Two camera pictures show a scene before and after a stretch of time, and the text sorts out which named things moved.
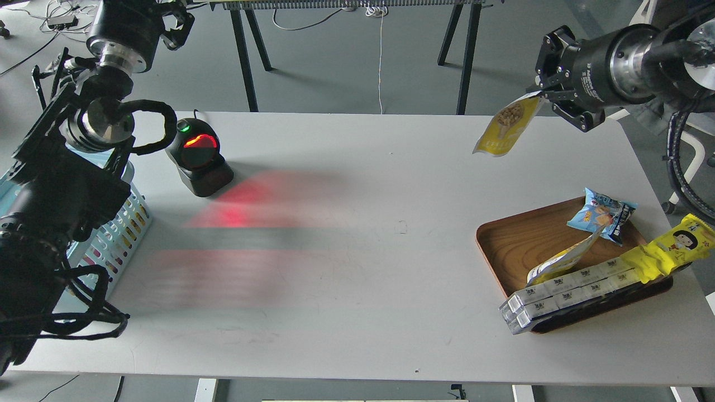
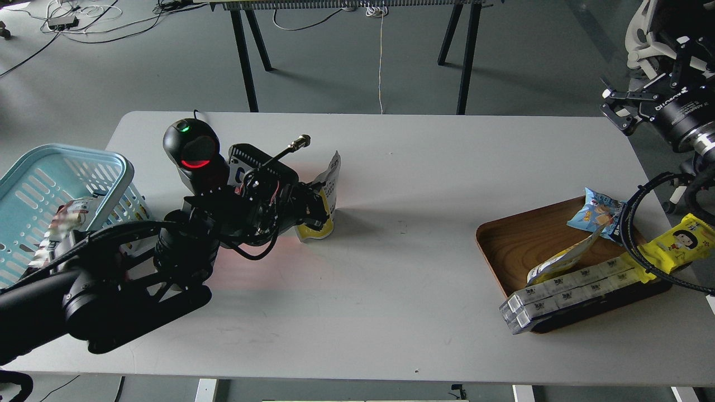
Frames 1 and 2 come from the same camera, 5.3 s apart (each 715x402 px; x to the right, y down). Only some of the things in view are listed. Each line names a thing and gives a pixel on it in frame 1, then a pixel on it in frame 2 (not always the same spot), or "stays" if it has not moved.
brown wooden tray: (514, 247) stays
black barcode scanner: (196, 156) stays
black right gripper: (575, 76) to (679, 111)
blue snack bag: (600, 210) stays
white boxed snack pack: (518, 309) stays
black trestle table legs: (462, 52) stays
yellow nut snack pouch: (508, 125) to (329, 194)
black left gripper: (125, 34) to (267, 201)
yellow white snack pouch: (562, 261) stays
